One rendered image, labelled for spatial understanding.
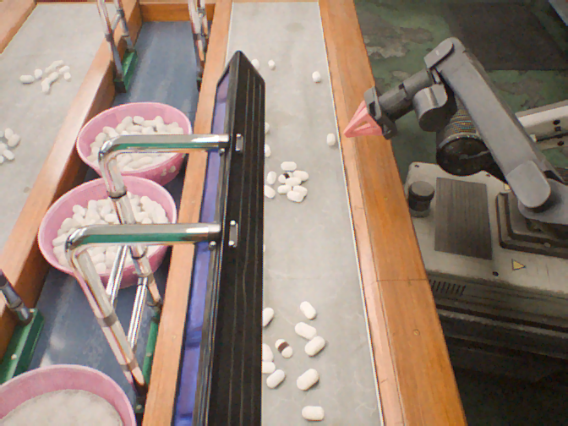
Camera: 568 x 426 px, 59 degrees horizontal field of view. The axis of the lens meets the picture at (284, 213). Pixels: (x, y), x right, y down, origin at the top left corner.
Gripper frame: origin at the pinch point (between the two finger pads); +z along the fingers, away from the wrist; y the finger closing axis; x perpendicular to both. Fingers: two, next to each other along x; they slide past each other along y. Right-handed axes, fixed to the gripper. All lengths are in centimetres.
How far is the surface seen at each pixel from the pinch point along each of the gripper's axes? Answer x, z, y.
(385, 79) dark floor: 95, 23, -162
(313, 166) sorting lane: 5.3, 13.0, -3.8
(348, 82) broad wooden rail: 10.5, 3.3, -35.3
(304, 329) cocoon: 1.2, 14.0, 40.1
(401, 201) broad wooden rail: 14.5, -2.2, 10.4
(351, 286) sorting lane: 8.6, 8.5, 29.9
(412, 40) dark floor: 110, 6, -205
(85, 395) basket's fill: -19, 42, 50
